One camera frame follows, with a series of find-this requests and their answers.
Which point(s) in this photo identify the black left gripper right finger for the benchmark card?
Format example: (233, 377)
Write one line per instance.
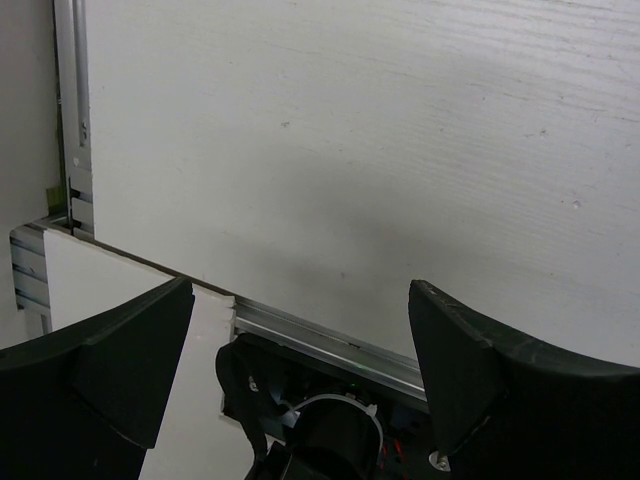
(506, 405)

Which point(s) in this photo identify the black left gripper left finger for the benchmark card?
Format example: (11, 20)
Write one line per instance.
(87, 401)

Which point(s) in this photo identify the aluminium table rail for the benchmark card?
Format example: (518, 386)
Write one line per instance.
(394, 372)

